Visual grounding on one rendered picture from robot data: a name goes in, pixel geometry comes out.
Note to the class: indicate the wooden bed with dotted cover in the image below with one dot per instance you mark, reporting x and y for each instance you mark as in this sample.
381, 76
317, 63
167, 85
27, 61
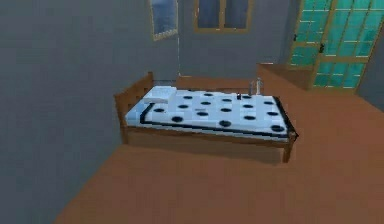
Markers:
213, 116

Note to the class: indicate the white pillow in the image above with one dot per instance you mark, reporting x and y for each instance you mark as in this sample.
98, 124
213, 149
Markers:
160, 94

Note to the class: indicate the small black object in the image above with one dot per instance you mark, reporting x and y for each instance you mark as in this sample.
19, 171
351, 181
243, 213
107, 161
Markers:
239, 97

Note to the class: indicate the clear glass bottle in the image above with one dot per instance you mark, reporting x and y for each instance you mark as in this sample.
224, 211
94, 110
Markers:
258, 86

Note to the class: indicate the wooden framed window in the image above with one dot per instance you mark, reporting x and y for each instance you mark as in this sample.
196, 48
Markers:
222, 15

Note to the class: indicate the teal glass panel door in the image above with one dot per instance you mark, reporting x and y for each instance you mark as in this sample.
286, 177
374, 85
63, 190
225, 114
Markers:
345, 46
305, 33

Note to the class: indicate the framed blue wall picture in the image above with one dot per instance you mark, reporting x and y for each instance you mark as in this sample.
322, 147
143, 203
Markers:
164, 16

